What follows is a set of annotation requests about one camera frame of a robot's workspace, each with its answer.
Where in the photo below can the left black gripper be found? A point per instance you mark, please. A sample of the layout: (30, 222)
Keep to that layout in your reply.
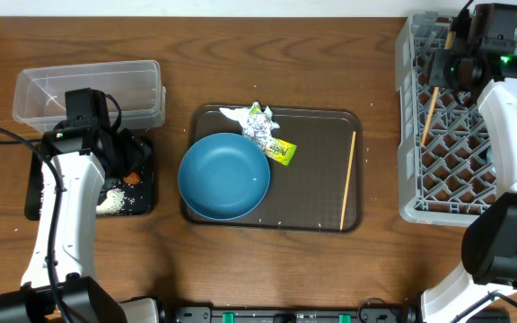
(136, 147)

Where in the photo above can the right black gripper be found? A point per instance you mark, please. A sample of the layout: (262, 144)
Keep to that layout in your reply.
(436, 77)

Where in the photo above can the orange carrot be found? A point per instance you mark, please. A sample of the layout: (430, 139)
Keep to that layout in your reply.
(132, 178)

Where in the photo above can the wooden chopstick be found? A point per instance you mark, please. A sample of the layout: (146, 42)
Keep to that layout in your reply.
(347, 181)
(435, 95)

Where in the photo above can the pile of white rice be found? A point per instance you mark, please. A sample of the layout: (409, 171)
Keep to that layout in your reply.
(120, 200)

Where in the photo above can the large blue plate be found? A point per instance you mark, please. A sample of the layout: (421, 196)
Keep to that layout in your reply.
(223, 176)

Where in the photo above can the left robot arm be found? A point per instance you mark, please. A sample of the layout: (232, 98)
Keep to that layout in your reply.
(61, 275)

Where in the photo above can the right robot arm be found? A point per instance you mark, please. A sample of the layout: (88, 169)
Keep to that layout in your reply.
(488, 267)

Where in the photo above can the grey dishwasher rack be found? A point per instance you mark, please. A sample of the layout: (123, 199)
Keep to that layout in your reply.
(449, 181)

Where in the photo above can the black plastic tray bin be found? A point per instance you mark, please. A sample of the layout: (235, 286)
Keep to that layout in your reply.
(81, 174)

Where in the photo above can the clear plastic bin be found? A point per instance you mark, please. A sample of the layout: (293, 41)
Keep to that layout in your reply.
(39, 95)

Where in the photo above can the crumpled white tissue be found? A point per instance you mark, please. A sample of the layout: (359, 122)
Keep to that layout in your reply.
(240, 115)

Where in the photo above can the crumpled aluminium foil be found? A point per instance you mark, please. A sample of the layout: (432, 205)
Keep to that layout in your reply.
(259, 126)

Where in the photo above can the brown serving tray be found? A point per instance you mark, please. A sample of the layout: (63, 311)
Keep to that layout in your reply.
(307, 194)

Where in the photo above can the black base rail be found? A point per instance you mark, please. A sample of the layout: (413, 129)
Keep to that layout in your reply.
(285, 315)

